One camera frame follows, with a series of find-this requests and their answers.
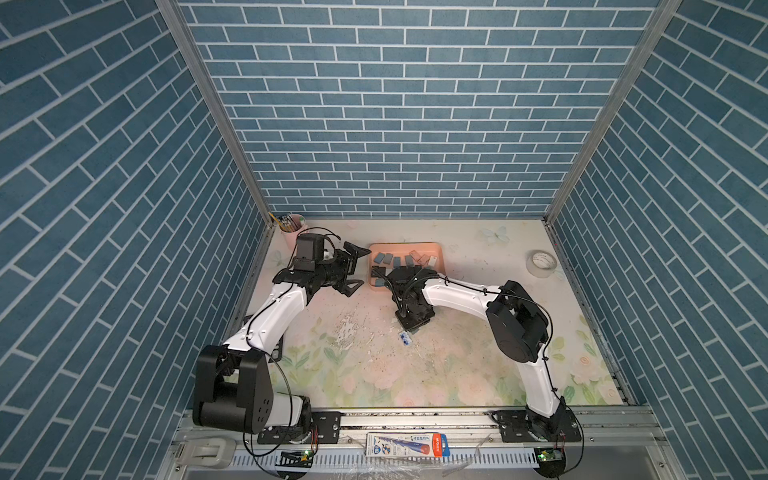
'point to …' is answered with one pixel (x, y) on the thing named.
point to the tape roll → (541, 263)
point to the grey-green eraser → (387, 258)
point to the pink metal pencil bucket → (291, 224)
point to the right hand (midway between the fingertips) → (411, 327)
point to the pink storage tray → (402, 249)
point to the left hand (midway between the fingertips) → (376, 263)
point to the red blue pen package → (406, 444)
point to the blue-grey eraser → (379, 258)
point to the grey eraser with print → (409, 261)
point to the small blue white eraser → (406, 338)
